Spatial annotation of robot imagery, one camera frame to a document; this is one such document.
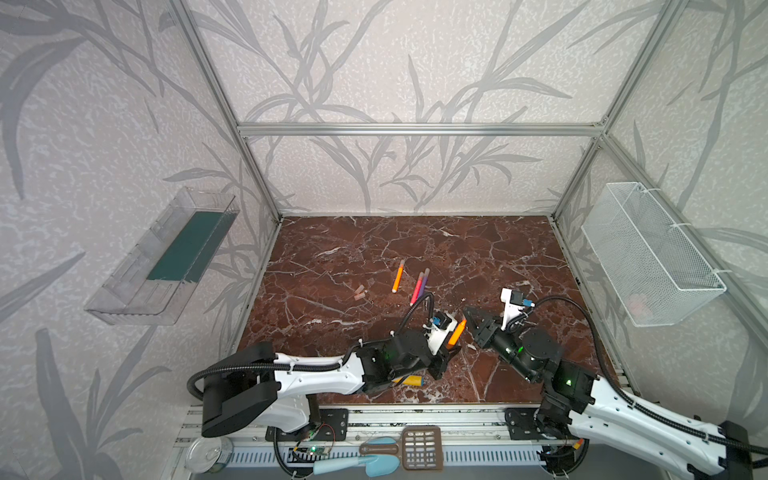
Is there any yellow toy shovel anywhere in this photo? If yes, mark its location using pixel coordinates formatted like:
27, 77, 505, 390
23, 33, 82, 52
393, 375, 424, 387

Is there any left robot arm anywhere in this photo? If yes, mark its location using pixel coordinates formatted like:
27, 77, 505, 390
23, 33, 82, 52
187, 325, 461, 438

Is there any pink marker pen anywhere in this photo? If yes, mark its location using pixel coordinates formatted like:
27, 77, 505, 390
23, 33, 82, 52
410, 272, 425, 306

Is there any white wire basket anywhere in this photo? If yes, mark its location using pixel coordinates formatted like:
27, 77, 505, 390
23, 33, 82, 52
582, 182, 727, 328

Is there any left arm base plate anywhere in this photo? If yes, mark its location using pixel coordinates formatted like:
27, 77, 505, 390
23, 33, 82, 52
277, 408, 350, 442

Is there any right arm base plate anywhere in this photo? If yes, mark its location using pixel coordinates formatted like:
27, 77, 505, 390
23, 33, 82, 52
504, 407, 565, 441

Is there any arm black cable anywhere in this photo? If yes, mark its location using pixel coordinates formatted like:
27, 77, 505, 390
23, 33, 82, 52
185, 291, 436, 402
527, 295, 768, 457

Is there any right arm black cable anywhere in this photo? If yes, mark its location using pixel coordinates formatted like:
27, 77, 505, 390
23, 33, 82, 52
527, 295, 768, 457

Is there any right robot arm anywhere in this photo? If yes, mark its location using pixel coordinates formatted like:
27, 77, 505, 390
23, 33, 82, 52
462, 307, 767, 479

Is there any clear plastic wall tray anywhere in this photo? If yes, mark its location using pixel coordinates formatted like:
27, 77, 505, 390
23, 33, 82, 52
85, 187, 240, 326

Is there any light blue spatula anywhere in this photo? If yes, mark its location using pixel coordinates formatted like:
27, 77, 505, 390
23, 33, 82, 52
312, 437, 401, 478

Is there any purple marker pen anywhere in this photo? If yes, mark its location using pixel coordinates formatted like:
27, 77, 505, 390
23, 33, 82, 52
418, 268, 430, 298

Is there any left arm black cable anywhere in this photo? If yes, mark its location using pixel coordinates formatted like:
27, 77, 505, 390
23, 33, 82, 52
185, 291, 436, 402

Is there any aluminium front rail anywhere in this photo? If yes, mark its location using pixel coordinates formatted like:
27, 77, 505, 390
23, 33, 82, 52
161, 403, 577, 479

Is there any orange marker pen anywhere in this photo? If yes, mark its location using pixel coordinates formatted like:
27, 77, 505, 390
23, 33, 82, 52
446, 320, 466, 349
391, 259, 405, 294

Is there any small circuit board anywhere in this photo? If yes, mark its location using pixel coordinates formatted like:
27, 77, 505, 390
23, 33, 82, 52
289, 444, 334, 463

